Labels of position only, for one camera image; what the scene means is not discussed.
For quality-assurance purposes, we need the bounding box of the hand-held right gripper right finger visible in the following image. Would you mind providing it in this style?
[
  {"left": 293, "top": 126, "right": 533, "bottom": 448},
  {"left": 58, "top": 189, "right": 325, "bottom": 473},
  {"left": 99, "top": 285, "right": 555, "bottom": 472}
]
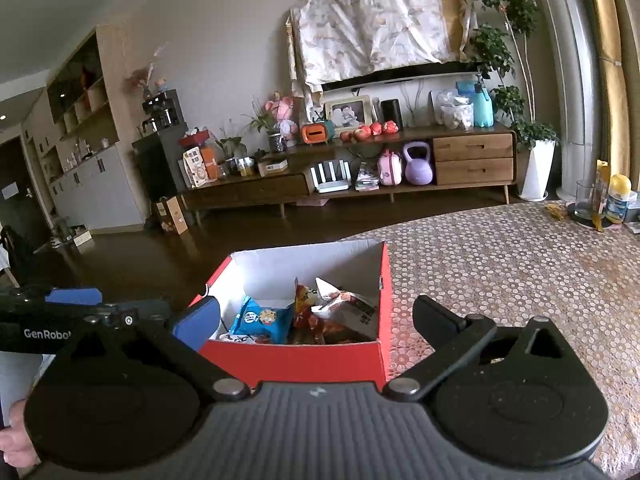
[{"left": 382, "top": 295, "right": 581, "bottom": 402}]

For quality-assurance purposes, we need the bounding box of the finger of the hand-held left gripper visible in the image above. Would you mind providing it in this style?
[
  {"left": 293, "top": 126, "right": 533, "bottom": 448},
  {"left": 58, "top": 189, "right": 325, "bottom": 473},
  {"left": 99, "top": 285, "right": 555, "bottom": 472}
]
[
  {"left": 82, "top": 299, "right": 173, "bottom": 333},
  {"left": 45, "top": 286, "right": 103, "bottom": 307}
]

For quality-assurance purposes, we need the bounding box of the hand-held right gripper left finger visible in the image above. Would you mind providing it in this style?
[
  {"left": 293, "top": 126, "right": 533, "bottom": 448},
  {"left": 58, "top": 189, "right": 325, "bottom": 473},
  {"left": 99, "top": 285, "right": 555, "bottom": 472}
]
[{"left": 55, "top": 296, "right": 251, "bottom": 403}]

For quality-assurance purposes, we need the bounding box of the blue snack packet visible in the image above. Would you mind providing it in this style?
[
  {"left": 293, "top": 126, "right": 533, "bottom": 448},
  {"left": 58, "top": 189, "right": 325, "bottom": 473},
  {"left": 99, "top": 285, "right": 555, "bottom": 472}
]
[{"left": 229, "top": 296, "right": 295, "bottom": 345}]

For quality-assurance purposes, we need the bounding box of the white snack packet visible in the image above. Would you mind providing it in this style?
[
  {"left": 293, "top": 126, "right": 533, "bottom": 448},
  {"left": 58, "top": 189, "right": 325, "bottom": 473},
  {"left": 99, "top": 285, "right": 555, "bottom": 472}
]
[{"left": 315, "top": 277, "right": 382, "bottom": 341}]

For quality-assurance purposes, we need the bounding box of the brown snack packet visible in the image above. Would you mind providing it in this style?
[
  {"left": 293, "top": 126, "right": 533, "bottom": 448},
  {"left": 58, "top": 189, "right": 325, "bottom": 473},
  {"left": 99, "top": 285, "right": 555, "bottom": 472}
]
[{"left": 299, "top": 317, "right": 377, "bottom": 345}]

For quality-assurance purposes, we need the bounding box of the orange yellow snack packet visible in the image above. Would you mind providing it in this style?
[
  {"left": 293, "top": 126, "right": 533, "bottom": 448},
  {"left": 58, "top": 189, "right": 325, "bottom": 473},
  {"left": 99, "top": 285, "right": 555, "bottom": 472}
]
[{"left": 292, "top": 277, "right": 323, "bottom": 332}]

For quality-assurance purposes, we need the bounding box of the red cardboard box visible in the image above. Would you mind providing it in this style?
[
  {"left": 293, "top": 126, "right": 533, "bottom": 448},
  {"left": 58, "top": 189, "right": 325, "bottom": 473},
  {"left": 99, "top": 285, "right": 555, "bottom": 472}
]
[{"left": 189, "top": 240, "right": 392, "bottom": 392}]

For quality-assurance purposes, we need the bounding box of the person's left hand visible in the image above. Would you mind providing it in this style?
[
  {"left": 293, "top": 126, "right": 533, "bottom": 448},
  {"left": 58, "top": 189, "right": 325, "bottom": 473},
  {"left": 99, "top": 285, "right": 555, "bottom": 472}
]
[{"left": 0, "top": 399, "right": 41, "bottom": 467}]

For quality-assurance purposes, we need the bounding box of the brown cardboard box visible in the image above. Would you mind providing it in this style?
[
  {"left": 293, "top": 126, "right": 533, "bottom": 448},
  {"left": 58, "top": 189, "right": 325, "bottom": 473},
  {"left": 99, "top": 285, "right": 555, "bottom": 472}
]
[{"left": 155, "top": 195, "right": 189, "bottom": 236}]

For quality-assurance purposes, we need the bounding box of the purple kettlebell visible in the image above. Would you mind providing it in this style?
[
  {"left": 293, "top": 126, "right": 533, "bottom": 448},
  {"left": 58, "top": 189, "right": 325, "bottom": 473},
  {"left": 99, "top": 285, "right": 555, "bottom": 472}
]
[{"left": 404, "top": 141, "right": 434, "bottom": 185}]

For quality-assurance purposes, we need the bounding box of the black water dispenser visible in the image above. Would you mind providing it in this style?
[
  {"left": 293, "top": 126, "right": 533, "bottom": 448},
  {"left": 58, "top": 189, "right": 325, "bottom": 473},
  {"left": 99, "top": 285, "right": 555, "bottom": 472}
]
[{"left": 132, "top": 89, "right": 190, "bottom": 207}]

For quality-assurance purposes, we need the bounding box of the white orange packet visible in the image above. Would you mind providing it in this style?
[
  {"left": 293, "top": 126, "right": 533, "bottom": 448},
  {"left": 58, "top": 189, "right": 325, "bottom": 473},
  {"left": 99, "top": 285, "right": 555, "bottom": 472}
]
[{"left": 182, "top": 146, "right": 219, "bottom": 189}]

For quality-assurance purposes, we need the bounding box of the stack of magazines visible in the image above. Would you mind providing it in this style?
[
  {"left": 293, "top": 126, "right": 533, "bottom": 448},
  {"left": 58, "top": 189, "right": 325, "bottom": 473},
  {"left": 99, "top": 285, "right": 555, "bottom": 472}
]
[{"left": 356, "top": 162, "right": 381, "bottom": 192}]

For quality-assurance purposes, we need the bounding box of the pink small suitcase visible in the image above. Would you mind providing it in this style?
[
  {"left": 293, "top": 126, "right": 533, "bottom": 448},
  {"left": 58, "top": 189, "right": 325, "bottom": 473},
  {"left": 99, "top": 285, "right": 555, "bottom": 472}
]
[{"left": 377, "top": 148, "right": 404, "bottom": 187}]

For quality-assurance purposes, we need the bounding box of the wooden television cabinet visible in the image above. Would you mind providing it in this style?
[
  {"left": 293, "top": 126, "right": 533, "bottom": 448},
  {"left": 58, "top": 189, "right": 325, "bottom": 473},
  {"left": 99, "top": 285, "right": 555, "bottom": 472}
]
[{"left": 179, "top": 127, "right": 518, "bottom": 226}]

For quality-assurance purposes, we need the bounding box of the white router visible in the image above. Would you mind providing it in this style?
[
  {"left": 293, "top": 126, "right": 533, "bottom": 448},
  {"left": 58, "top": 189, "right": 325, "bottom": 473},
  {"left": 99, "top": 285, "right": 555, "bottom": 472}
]
[{"left": 310, "top": 160, "right": 351, "bottom": 194}]

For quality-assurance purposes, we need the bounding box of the black round tray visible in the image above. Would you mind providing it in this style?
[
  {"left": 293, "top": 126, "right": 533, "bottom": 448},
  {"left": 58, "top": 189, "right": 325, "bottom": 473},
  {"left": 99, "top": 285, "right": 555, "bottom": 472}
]
[{"left": 566, "top": 200, "right": 627, "bottom": 229}]

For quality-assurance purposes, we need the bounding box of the red gift box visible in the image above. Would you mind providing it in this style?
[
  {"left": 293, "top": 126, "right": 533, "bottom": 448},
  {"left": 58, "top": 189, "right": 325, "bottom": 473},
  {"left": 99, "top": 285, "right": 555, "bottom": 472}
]
[{"left": 179, "top": 129, "right": 213, "bottom": 150}]

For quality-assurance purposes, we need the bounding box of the potted tree in white pot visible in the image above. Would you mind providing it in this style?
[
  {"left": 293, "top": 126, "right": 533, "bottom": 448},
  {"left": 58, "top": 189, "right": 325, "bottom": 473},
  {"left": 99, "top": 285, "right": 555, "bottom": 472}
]
[{"left": 470, "top": 0, "right": 560, "bottom": 202}]

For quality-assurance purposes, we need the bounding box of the glass cup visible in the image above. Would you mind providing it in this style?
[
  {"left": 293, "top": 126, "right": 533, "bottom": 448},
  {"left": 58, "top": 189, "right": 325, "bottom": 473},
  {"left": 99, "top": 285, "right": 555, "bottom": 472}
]
[{"left": 575, "top": 180, "right": 598, "bottom": 216}]

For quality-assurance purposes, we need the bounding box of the patterned vase with plant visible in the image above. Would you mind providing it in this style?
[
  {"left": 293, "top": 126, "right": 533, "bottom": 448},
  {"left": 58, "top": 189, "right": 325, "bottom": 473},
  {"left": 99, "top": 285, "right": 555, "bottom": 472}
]
[{"left": 242, "top": 110, "right": 289, "bottom": 154}]

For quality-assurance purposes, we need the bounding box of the clear plastic bag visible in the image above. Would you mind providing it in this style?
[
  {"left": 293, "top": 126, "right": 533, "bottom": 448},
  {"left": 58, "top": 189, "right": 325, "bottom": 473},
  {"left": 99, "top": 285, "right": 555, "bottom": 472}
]
[{"left": 431, "top": 89, "right": 475, "bottom": 131}]

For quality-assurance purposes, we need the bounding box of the black speaker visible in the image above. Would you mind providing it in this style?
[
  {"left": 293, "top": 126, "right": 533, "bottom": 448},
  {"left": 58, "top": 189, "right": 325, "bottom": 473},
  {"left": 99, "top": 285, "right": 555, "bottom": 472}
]
[{"left": 381, "top": 99, "right": 404, "bottom": 128}]

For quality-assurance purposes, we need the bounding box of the yellow lid bottle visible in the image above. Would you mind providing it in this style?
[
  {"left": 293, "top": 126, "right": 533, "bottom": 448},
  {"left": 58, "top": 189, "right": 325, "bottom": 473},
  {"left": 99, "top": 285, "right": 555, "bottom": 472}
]
[{"left": 604, "top": 174, "right": 632, "bottom": 223}]

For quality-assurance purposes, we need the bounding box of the orange box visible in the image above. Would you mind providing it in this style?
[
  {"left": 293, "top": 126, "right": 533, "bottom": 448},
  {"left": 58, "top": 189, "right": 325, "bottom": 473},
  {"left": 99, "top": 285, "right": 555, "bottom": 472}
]
[{"left": 301, "top": 121, "right": 336, "bottom": 145}]

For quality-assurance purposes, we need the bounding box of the yellow tall packet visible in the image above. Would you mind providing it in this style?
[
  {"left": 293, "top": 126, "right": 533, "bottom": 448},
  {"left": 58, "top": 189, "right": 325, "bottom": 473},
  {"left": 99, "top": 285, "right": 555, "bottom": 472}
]
[{"left": 592, "top": 159, "right": 611, "bottom": 231}]

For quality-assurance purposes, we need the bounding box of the pink plush bouquet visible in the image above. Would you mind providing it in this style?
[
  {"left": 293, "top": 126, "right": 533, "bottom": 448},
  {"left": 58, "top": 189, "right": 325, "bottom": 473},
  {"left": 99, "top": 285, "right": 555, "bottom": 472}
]
[{"left": 264, "top": 91, "right": 301, "bottom": 148}]

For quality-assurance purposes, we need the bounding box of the black television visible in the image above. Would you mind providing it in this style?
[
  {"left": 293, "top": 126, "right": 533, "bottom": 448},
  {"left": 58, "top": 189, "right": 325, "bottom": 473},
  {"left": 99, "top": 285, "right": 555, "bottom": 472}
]
[{"left": 320, "top": 60, "right": 493, "bottom": 92}]

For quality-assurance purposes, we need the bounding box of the grey standing air conditioner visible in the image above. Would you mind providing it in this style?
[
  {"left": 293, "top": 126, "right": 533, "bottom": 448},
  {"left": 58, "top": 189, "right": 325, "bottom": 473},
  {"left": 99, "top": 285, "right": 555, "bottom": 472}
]
[{"left": 530, "top": 0, "right": 608, "bottom": 203}]

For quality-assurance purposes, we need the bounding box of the floral cloth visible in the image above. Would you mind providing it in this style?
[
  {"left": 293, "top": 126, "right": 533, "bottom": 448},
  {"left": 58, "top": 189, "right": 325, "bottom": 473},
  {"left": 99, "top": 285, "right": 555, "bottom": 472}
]
[{"left": 286, "top": 0, "right": 473, "bottom": 93}]

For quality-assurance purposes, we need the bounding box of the yellow cloth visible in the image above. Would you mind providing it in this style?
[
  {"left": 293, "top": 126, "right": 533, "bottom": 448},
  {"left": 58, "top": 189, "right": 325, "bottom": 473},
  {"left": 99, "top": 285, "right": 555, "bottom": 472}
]
[{"left": 432, "top": 0, "right": 477, "bottom": 63}]

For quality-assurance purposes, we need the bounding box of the yellow curtain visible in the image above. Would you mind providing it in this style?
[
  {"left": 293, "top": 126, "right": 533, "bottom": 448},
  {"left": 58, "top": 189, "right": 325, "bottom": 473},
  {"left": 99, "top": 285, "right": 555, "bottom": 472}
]
[{"left": 582, "top": 0, "right": 640, "bottom": 192}]

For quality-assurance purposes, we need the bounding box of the wooden wall cabinet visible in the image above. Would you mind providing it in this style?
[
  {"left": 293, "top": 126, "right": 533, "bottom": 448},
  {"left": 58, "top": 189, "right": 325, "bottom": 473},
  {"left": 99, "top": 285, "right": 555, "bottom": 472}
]
[{"left": 22, "top": 25, "right": 147, "bottom": 234}]

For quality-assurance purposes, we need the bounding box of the white photo frame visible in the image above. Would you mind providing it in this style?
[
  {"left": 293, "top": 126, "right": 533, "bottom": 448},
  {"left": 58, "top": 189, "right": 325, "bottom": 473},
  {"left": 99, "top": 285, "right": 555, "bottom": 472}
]
[{"left": 324, "top": 95, "right": 373, "bottom": 128}]

